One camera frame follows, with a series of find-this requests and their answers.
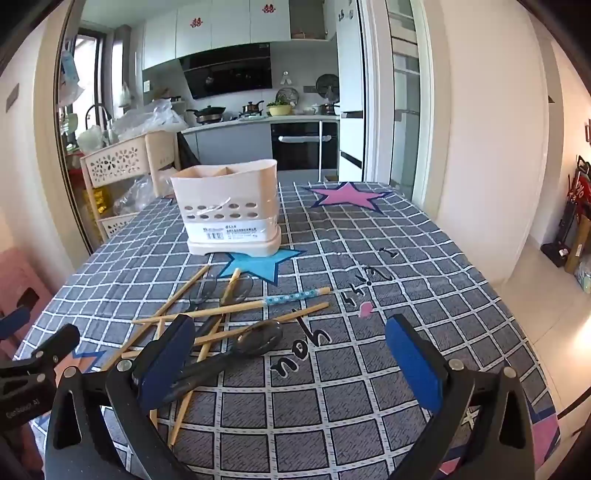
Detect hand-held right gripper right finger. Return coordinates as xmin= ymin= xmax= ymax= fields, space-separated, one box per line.
xmin=384 ymin=314 xmax=548 ymax=480

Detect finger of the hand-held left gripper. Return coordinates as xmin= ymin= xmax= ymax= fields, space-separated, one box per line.
xmin=0 ymin=287 xmax=40 ymax=342
xmin=0 ymin=323 xmax=81 ymax=377

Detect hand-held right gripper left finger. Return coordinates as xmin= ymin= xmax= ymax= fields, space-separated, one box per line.
xmin=45 ymin=314 xmax=197 ymax=480

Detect plain wooden chopstick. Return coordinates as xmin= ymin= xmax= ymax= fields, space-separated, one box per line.
xmin=100 ymin=265 xmax=211 ymax=371
xmin=168 ymin=268 xmax=242 ymax=448
xmin=191 ymin=302 xmax=330 ymax=347
xmin=148 ymin=318 xmax=164 ymax=424

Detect grey translucent plastic spoon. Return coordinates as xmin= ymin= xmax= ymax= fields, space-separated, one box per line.
xmin=191 ymin=275 xmax=254 ymax=344
xmin=187 ymin=274 xmax=219 ymax=315
xmin=171 ymin=320 xmax=284 ymax=398

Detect blue dotted wooden chopstick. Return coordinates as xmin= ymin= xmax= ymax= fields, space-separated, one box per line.
xmin=131 ymin=287 xmax=332 ymax=325

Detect beige plastic utensil holder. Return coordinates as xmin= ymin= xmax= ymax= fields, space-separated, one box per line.
xmin=170 ymin=159 xmax=283 ymax=256

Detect pink plastic stool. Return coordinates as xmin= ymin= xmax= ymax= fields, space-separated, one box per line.
xmin=0 ymin=247 xmax=56 ymax=361

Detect grey plaid star tablecloth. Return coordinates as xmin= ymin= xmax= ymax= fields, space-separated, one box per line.
xmin=14 ymin=181 xmax=561 ymax=480

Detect clear plastic bag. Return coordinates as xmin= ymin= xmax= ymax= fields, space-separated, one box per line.
xmin=113 ymin=175 xmax=158 ymax=217

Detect beige plastic storage cart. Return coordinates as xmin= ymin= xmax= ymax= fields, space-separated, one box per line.
xmin=79 ymin=130 xmax=185 ymax=241

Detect black hanging garment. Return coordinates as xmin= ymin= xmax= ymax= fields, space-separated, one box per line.
xmin=177 ymin=131 xmax=201 ymax=169

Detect black red upright appliance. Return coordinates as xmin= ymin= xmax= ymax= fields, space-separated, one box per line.
xmin=540 ymin=157 xmax=591 ymax=291

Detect curved kitchen faucet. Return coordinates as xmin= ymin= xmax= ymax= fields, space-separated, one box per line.
xmin=84 ymin=104 xmax=112 ymax=139

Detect clear plastic bags pile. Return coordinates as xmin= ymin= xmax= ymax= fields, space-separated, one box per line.
xmin=111 ymin=99 xmax=188 ymax=141

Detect black built-in oven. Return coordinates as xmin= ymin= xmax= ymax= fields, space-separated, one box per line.
xmin=270 ymin=121 xmax=340 ymax=172

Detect glass sliding door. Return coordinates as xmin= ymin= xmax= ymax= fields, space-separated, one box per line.
xmin=388 ymin=0 xmax=435 ymax=204

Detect blue white hanging packet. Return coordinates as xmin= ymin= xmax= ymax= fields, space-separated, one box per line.
xmin=58 ymin=48 xmax=86 ymax=107

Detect black wok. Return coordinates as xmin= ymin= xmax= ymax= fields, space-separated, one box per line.
xmin=186 ymin=105 xmax=227 ymax=124

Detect white refrigerator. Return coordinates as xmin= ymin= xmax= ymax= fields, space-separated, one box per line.
xmin=335 ymin=0 xmax=368 ymax=183

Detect round hanging rack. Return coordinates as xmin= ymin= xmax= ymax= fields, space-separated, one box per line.
xmin=316 ymin=74 xmax=340 ymax=100

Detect black range hood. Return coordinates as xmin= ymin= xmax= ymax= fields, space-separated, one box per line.
xmin=179 ymin=44 xmax=273 ymax=100

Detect white upper kitchen cabinets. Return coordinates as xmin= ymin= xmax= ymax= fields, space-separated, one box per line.
xmin=142 ymin=0 xmax=291 ymax=71

